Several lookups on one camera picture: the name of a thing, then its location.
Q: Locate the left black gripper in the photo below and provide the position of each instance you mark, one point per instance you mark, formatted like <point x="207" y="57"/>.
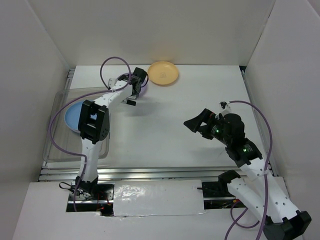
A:
<point x="129" y="102"/>

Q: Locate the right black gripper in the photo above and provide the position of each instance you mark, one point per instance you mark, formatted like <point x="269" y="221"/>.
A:
<point x="194" y="123"/>

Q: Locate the purple plate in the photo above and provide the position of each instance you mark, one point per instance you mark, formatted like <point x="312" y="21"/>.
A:
<point x="143" y="90"/>

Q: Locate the orange plate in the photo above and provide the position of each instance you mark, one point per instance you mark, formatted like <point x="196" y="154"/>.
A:
<point x="163" y="73"/>

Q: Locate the blue plate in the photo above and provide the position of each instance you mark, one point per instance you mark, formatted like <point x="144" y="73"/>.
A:
<point x="72" y="116"/>

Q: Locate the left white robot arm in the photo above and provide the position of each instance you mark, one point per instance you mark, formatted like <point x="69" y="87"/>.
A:
<point x="94" y="127"/>

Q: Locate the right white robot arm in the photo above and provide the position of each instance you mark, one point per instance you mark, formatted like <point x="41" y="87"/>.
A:
<point x="280" y="218"/>

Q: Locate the clear plastic bin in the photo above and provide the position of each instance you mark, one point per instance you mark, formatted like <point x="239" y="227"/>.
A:
<point x="61" y="134"/>

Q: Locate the white taped cover panel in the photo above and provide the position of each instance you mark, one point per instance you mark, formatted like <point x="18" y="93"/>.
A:
<point x="158" y="198"/>

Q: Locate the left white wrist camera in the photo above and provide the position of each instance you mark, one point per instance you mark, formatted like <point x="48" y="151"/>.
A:
<point x="112" y="82"/>

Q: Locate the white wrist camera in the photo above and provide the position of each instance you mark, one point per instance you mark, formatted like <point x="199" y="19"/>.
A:
<point x="112" y="82"/>
<point x="225" y="106"/>

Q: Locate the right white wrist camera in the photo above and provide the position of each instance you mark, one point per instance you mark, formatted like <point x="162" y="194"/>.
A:
<point x="225" y="106"/>

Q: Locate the aluminium rail frame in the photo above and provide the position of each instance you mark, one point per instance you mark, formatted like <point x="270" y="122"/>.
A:
<point x="150" y="141"/>

